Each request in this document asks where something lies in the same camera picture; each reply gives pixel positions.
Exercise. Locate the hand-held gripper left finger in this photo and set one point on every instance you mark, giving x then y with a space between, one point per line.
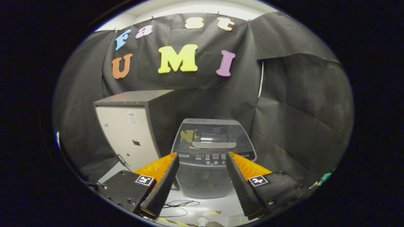
162 189

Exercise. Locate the long yellow black striped tape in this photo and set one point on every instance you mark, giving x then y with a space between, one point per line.
172 221

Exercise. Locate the grey washing machine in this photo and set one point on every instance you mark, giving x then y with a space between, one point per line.
202 183

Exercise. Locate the grey cabinet with dark top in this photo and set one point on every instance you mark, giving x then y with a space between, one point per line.
123 135

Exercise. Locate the green cloth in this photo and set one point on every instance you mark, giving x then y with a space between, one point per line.
325 178

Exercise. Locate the small yellow black tape piece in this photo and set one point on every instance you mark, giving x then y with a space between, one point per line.
214 212

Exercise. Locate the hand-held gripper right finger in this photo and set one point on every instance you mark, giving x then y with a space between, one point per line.
243 189

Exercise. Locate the white and blue object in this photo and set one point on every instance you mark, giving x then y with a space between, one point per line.
58 140

